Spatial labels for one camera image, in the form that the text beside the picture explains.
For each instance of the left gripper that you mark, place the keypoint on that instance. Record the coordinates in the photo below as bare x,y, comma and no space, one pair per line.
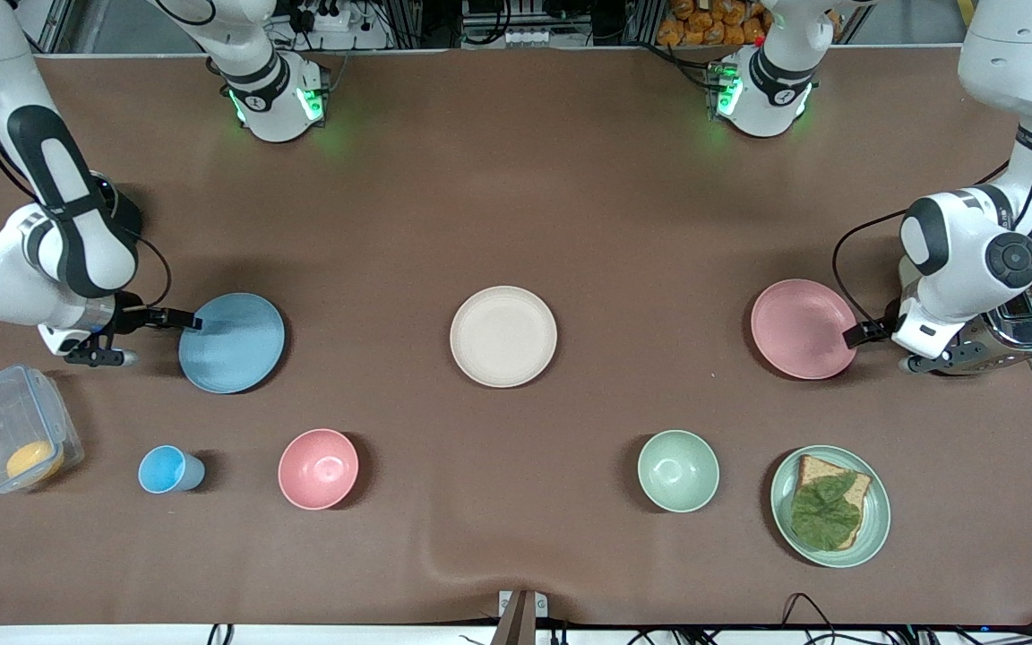
860,335

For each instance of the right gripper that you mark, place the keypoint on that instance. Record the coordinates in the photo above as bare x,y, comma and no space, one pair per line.
134,317

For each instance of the blue shallow bowl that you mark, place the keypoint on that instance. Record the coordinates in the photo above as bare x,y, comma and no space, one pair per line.
234,345

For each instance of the pink shallow bowl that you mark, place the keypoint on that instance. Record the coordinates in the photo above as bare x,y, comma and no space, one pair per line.
803,327

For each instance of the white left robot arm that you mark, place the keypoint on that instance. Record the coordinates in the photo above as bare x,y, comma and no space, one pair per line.
955,242

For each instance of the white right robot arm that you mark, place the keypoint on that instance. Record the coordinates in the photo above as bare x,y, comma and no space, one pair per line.
10,278

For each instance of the brown bread slice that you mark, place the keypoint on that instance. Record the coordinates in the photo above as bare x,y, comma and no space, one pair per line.
816,468

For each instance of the light blue cup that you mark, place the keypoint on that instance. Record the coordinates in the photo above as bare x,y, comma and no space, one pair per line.
162,468

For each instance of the green lettuce leaf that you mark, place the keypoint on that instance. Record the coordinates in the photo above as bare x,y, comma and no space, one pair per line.
825,515

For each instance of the green plate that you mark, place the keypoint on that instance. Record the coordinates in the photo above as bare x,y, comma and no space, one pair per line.
874,528

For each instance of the yellow round food piece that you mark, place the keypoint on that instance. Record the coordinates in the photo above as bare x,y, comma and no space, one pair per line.
32,459

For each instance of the pink deep bowl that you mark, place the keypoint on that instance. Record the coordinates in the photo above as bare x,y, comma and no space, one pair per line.
319,469

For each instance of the green deep bowl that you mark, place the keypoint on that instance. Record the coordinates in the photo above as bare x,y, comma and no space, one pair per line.
678,471

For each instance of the beige shallow bowl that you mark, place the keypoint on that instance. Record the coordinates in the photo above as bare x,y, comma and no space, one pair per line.
503,337

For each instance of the brown table cover mat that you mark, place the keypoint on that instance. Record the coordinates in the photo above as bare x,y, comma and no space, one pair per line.
570,179

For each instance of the white power strip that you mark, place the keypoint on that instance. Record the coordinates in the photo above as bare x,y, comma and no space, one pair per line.
527,36
319,16

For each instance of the orange snack packets pile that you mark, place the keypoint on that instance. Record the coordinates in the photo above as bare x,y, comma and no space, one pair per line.
704,22

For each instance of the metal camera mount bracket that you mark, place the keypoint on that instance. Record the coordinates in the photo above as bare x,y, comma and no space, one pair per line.
520,618

